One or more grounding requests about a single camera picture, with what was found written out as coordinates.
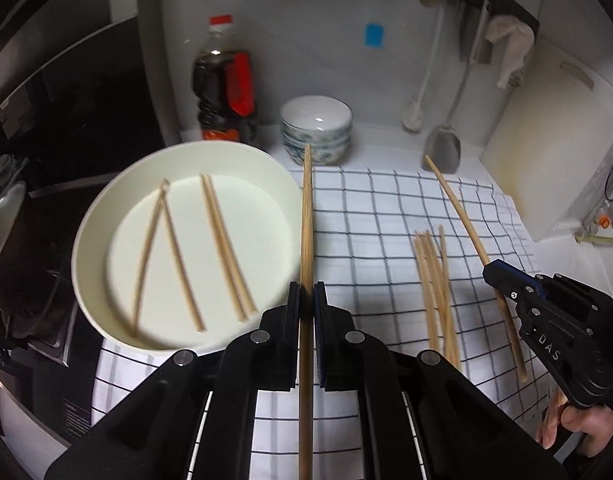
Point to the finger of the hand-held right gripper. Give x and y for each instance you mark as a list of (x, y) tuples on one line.
[(533, 285), (501, 277)]

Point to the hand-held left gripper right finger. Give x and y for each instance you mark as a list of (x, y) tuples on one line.
[(320, 330)]

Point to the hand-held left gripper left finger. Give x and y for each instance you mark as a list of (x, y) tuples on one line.
[(295, 310)]

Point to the pile of wooden chopsticks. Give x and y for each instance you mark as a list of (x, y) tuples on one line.
[(439, 300)]

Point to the single wooden chopstick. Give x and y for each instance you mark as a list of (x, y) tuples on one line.
[(307, 210), (149, 245), (181, 260), (456, 205), (222, 245)]

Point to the white round tray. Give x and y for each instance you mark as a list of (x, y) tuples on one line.
[(266, 200)]

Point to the person's right hand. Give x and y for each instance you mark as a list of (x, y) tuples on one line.
[(586, 430)]

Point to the small orange and yellow fitting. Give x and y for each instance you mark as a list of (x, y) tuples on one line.
[(601, 225)]

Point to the white checked cloth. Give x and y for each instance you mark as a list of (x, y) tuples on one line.
[(376, 240)]

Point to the white cutting board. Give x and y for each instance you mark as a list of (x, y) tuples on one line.
[(551, 160)]

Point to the metal cooking spatula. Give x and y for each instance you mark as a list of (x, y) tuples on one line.
[(444, 150)]

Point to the white dish brush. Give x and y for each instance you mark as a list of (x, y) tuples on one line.
[(414, 117)]

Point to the beige hanging rag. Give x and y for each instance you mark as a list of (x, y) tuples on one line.
[(511, 45)]

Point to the dark cooking pot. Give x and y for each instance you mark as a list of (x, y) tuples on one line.
[(16, 270)]

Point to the black glass range hood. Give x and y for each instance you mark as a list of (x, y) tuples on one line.
[(76, 85)]

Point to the blue wall hook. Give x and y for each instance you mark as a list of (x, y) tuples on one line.
[(374, 35)]

